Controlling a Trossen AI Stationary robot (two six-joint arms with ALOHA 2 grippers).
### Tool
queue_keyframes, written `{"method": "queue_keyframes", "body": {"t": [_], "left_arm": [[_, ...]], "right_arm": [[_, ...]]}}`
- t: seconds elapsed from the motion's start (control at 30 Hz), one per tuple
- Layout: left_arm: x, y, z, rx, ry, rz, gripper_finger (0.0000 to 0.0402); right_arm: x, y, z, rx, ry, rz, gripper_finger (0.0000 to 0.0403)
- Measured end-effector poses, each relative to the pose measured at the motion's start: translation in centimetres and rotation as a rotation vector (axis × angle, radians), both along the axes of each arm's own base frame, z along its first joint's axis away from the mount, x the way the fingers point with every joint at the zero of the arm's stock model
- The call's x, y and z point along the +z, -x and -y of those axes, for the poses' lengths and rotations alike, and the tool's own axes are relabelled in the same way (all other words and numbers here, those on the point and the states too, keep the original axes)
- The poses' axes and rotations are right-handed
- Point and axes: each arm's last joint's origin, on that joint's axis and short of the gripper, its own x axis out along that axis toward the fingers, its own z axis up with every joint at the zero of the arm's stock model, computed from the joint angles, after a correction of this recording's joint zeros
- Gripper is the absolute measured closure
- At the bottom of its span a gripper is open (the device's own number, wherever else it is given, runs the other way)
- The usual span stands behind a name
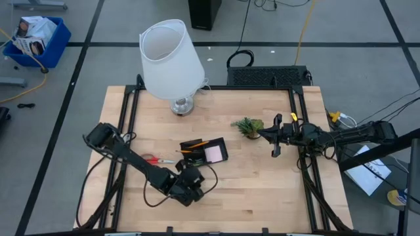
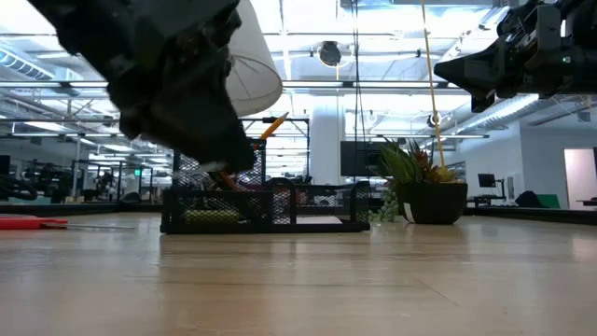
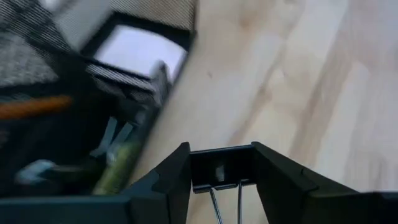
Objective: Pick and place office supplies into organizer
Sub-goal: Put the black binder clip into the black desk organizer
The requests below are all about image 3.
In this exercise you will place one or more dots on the black binder clip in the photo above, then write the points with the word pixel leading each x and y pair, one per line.
pixel 224 161

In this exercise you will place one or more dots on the black mesh desk organizer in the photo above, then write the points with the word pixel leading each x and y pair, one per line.
pixel 31 62

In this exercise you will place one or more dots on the small green block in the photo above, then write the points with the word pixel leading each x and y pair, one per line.
pixel 119 168

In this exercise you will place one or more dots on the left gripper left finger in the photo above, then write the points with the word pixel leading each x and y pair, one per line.
pixel 140 205

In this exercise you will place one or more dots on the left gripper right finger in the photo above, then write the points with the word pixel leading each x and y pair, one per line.
pixel 311 202

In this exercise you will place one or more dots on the silver metal clip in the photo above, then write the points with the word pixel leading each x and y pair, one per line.
pixel 109 137

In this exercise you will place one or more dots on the orange pencil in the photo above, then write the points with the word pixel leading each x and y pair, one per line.
pixel 34 105

